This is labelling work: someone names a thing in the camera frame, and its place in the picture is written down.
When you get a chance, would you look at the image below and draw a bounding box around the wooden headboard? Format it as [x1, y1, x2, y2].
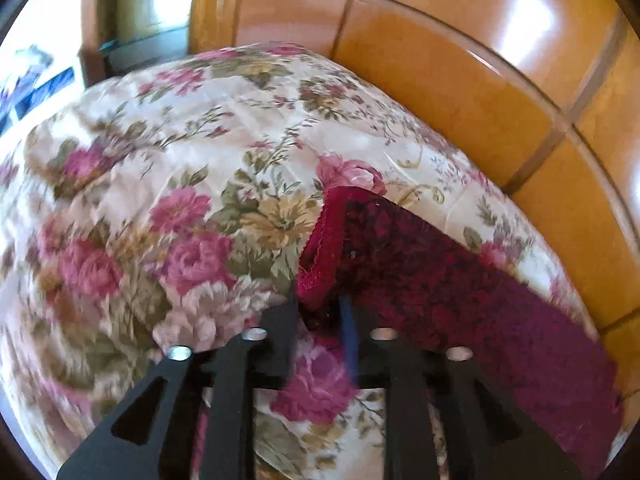
[189, 0, 640, 396]

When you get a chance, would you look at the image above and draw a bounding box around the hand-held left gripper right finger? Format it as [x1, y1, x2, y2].
[339, 294, 584, 480]

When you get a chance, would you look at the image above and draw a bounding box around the blue patterned cloth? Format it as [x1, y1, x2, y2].
[0, 44, 77, 133]

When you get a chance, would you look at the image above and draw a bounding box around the dark wooden furniture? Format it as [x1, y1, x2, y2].
[77, 0, 192, 87]

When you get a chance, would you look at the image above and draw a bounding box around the dark red patterned garment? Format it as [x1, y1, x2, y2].
[295, 186, 626, 467]

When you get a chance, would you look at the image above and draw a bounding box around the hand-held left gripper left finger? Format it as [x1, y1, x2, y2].
[56, 289, 302, 480]

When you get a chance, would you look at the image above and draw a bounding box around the floral bedspread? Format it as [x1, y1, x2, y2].
[0, 44, 626, 480]

